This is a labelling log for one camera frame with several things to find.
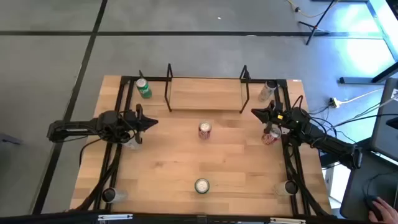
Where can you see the silver metal bracket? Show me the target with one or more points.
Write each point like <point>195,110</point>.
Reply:
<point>115,216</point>
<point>287,221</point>

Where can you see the small grey centre bracket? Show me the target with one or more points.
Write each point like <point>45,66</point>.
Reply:
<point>202,219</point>

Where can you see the grey desk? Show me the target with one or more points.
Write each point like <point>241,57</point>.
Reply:
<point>357,193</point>

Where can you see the white power strip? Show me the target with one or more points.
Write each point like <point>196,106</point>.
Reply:
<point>334,102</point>

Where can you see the grey floor object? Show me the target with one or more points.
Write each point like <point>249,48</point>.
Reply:
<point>9,139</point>

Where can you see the black aluminium table frame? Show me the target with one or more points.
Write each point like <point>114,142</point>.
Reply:
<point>125,81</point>

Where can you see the grey upright panel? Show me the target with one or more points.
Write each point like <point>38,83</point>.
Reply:
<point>385,137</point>

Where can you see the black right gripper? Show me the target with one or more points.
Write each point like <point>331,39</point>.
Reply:
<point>280,116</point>

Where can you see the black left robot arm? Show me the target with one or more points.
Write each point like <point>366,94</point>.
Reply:
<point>74,127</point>

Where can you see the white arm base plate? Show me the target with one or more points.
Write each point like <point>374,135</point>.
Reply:
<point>285,130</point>

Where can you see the green Sprite can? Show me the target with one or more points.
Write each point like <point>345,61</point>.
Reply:
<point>202,186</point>
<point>144,90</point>

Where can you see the black overhead rig beam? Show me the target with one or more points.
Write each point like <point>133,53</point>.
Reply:
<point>171,220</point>

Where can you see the person's hand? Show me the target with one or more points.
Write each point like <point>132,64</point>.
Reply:
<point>385,211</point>

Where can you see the black tripod stand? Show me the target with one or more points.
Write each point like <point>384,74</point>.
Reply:
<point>316,28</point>

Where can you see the black metal floor stand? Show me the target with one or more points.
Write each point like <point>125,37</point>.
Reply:
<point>357,80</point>

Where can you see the red cola can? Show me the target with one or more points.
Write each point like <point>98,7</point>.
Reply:
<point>270,138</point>
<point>205,130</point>

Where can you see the black computer mouse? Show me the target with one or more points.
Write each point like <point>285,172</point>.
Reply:
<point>371,202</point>

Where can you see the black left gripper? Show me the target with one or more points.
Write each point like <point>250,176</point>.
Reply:
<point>136,123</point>

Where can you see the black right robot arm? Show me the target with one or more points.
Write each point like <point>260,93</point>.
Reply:
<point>323,137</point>

